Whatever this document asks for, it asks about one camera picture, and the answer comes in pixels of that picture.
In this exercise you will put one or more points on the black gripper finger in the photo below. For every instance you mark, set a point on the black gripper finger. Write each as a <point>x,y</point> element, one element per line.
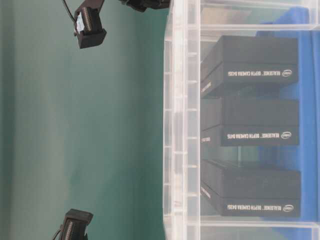
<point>74,226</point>
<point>88,26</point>

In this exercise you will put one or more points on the black camera box top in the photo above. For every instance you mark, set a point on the black camera box top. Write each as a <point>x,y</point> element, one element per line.
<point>237,62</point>

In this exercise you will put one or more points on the black camera box bottom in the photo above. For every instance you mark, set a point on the black camera box bottom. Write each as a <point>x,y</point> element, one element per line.
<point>251,191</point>

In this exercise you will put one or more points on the black camera box middle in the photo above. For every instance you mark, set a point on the black camera box middle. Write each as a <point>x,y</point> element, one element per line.
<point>234,121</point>

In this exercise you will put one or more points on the clear plastic storage box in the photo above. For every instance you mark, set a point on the clear plastic storage box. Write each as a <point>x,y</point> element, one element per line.
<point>192,28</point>

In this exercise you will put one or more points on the green table mat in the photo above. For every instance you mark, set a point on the green table mat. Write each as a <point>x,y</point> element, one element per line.
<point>81,128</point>

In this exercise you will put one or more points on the blue cloth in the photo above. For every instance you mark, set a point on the blue cloth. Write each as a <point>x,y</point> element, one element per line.
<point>302,157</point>

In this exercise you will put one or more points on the black camera box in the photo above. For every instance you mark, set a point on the black camera box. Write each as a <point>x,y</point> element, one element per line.
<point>234,121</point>
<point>237,62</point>
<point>251,191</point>

